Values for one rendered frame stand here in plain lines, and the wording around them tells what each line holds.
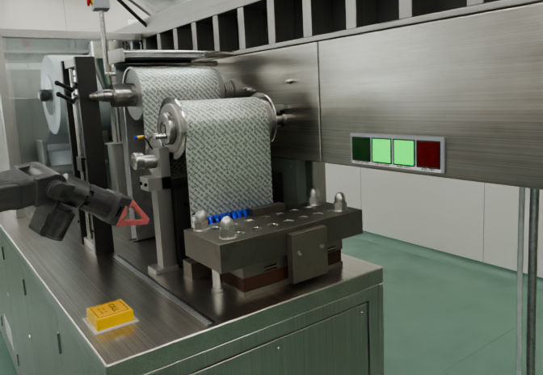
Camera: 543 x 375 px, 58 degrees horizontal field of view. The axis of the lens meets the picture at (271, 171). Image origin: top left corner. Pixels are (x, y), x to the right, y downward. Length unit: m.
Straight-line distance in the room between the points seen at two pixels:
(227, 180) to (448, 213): 2.89
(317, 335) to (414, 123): 0.50
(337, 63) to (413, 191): 2.97
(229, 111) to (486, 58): 0.58
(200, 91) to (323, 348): 0.76
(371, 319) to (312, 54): 0.66
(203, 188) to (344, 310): 0.43
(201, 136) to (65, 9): 5.82
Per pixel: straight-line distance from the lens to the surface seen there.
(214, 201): 1.18
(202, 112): 1.16
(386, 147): 1.08
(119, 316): 1.00
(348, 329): 1.19
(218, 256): 0.99
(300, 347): 1.10
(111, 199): 1.06
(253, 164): 1.23
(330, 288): 1.10
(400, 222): 4.22
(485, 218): 3.76
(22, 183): 0.95
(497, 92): 0.94
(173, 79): 1.39
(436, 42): 1.00
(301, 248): 1.07
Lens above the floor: 1.32
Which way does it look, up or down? 9 degrees down
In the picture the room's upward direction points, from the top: 3 degrees counter-clockwise
